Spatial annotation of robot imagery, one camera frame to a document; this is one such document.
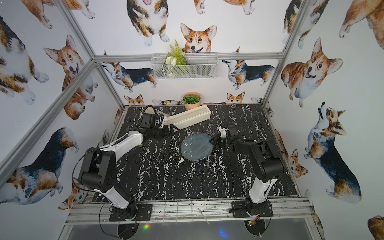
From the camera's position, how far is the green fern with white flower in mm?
814

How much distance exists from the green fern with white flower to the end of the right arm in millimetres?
455

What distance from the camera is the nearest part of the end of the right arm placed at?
784 mm
